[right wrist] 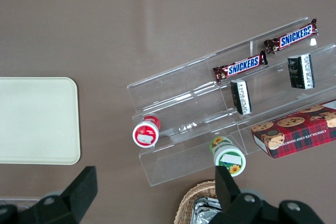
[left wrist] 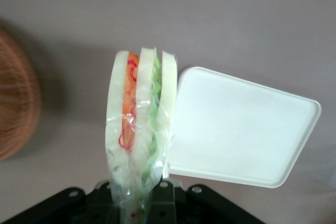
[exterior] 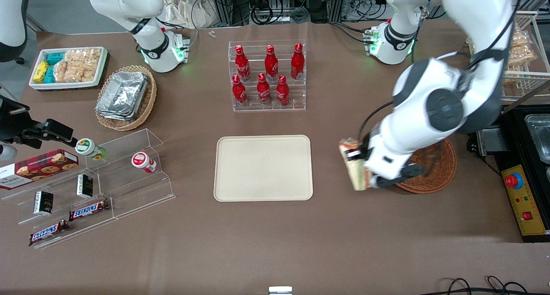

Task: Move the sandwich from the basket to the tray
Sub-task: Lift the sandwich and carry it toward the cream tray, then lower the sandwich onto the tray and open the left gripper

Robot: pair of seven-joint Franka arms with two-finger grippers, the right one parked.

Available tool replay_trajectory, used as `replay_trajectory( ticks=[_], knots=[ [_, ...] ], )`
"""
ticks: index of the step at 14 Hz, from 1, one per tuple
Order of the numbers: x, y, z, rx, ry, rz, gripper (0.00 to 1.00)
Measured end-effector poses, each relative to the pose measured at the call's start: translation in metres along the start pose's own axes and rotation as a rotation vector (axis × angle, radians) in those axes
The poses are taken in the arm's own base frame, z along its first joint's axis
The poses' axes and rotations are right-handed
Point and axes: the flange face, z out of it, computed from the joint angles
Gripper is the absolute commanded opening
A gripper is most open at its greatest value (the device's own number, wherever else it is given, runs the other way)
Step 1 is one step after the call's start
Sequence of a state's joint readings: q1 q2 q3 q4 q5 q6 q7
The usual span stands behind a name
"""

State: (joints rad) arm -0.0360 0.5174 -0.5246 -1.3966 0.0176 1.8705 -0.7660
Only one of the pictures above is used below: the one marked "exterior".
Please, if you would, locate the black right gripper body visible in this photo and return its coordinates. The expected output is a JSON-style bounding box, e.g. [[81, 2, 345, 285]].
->
[[0, 95, 32, 144]]

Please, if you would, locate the triangle sandwich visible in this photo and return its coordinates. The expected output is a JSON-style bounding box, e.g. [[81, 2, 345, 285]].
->
[[338, 138, 371, 191]]

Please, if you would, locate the white rectangular snack tray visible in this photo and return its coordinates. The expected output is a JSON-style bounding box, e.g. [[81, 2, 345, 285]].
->
[[28, 46, 109, 91]]

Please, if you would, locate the brown wicker basket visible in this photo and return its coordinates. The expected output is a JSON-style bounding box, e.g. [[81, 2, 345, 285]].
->
[[394, 138, 458, 195]]

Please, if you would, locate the aluminium foil tray stack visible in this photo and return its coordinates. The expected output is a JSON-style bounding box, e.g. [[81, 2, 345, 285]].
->
[[95, 71, 149, 122]]

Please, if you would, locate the light wicker oval basket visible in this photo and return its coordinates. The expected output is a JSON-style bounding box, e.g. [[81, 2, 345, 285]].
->
[[95, 65, 157, 132]]

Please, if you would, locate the beige plastic tray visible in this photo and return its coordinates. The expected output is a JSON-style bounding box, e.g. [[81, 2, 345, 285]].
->
[[213, 134, 314, 202]]

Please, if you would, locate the red tartan cookie box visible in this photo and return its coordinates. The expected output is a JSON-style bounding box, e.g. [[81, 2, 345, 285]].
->
[[0, 149, 79, 191]]

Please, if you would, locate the green lid drink bottle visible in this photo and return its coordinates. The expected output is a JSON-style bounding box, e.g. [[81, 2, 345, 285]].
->
[[75, 138, 107, 161]]

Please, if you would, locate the yellow snack packet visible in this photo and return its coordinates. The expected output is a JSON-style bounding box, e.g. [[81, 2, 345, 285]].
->
[[33, 60, 50, 84]]

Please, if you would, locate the small black box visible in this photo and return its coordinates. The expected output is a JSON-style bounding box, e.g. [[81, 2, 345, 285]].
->
[[33, 191, 55, 215], [76, 173, 94, 199]]

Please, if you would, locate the clear acrylic bottle rack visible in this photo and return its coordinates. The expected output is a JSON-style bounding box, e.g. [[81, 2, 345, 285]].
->
[[228, 40, 307, 112]]

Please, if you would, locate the snickers chocolate bar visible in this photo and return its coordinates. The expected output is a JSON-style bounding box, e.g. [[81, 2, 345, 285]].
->
[[28, 219, 70, 247], [68, 199, 110, 222]]

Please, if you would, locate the red lid drink bottle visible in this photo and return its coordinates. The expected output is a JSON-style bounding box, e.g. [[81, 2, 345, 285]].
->
[[131, 151, 158, 174]]

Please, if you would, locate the red cola bottle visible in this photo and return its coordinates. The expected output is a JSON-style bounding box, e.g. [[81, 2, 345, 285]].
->
[[264, 45, 279, 82], [275, 75, 290, 107], [290, 43, 306, 81], [235, 45, 252, 82], [232, 74, 248, 107], [257, 73, 272, 106]]

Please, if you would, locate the clear acrylic stepped stand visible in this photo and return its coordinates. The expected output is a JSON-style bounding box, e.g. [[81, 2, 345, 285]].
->
[[0, 157, 116, 249], [85, 128, 176, 221]]

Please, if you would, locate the grey metal box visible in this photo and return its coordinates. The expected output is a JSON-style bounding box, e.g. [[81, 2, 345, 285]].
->
[[467, 127, 501, 157]]

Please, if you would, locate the yellow emergency stop box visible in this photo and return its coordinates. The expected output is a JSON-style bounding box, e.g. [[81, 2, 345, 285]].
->
[[501, 164, 550, 237]]

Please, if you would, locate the stainless steel pan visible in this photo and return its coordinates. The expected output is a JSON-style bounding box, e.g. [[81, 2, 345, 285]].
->
[[524, 113, 550, 165]]

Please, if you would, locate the beige crumpled cloth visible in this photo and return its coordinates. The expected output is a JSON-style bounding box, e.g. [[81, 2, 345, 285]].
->
[[160, 0, 216, 30]]

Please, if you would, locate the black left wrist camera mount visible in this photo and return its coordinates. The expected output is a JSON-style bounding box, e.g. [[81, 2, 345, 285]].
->
[[370, 163, 426, 189]]

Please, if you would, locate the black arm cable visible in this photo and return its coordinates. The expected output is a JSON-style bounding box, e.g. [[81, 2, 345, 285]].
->
[[358, 101, 395, 154]]

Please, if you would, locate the aluminium frame post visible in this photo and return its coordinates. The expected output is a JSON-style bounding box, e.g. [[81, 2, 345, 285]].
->
[[330, 0, 349, 23], [210, 0, 235, 28]]

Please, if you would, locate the black coiled cable bundle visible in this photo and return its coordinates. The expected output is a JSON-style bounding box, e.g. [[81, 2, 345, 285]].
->
[[249, 2, 311, 25]]

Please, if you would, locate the black floor cable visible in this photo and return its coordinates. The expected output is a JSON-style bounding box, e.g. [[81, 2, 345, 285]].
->
[[429, 276, 530, 295]]

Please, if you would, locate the white wire basket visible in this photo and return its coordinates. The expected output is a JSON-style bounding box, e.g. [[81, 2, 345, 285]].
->
[[501, 10, 540, 99]]

